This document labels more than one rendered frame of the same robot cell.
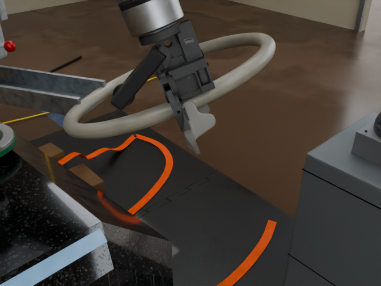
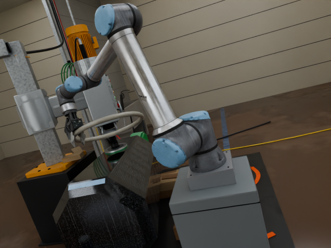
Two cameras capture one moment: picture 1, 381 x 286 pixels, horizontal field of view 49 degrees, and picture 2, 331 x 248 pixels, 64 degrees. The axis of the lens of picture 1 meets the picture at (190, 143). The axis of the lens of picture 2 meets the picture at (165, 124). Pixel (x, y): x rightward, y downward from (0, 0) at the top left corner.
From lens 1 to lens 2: 1.61 m
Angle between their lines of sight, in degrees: 55
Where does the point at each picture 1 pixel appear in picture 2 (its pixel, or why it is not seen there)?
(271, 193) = (296, 219)
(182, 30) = (69, 112)
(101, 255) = (101, 186)
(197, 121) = (72, 137)
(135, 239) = (121, 188)
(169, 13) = (64, 108)
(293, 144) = not seen: outside the picture
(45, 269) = (85, 184)
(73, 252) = (94, 182)
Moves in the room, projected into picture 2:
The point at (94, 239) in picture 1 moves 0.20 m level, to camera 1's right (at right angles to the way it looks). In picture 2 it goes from (101, 181) to (113, 186)
